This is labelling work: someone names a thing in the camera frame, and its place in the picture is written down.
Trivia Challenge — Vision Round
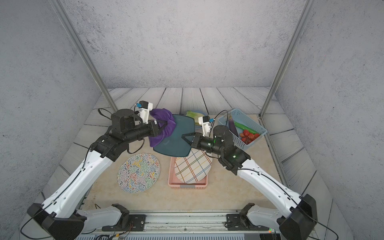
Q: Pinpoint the pink plastic tray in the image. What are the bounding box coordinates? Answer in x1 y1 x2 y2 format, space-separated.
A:
168 157 208 189

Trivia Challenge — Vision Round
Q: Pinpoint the dark teal square plate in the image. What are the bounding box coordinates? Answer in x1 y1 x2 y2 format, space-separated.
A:
153 115 195 158

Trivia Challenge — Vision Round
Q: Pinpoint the left metal frame pole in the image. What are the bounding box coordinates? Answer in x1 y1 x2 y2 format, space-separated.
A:
49 0 118 112

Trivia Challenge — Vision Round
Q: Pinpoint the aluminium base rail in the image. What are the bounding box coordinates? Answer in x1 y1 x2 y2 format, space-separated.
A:
53 209 319 240

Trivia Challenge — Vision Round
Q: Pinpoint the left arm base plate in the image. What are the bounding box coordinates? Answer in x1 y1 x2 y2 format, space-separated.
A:
102 214 146 232

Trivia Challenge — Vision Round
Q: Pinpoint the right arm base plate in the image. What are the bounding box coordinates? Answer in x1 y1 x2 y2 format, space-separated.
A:
225 214 270 231

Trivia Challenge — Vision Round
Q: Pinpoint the colourful speckled round plate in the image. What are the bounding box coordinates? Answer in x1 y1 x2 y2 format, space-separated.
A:
117 153 161 194

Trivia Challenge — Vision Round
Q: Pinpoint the metal frame pole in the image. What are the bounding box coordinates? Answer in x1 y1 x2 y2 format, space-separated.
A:
49 0 118 112
260 0 315 119

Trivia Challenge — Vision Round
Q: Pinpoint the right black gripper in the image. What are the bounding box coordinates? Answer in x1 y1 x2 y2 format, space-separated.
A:
181 132 226 159

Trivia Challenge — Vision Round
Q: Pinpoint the purple cloth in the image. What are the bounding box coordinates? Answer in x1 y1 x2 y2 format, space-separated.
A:
149 109 177 148

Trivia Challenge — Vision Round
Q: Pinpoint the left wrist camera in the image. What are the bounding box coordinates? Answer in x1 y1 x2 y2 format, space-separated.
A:
135 101 153 124

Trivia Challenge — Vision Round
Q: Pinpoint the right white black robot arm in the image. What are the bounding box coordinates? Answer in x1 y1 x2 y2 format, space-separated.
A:
182 125 318 240

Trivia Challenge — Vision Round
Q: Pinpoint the small blue plate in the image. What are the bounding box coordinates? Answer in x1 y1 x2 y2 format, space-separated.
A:
194 111 207 130

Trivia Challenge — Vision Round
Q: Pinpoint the green lettuce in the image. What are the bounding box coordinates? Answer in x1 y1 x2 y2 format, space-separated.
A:
186 111 207 126

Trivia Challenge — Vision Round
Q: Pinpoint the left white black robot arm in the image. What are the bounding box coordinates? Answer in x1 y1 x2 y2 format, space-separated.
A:
27 109 168 240

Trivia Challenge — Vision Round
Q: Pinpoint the purple eggplant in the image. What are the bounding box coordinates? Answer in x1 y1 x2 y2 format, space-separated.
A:
229 116 239 137

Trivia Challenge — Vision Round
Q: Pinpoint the light blue plastic basket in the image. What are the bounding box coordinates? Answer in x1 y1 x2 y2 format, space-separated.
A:
229 109 268 151

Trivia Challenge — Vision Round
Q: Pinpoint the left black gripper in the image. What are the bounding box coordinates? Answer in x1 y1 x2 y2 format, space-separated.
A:
123 119 169 145

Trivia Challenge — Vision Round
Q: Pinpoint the green cucumber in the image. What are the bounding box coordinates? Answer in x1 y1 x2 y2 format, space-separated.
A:
234 121 259 134

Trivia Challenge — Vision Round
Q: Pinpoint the right metal frame pole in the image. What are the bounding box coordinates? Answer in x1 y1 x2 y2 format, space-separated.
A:
260 0 315 119

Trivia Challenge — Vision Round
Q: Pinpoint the plaid striped round plate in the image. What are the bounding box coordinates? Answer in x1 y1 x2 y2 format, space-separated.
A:
174 150 213 184

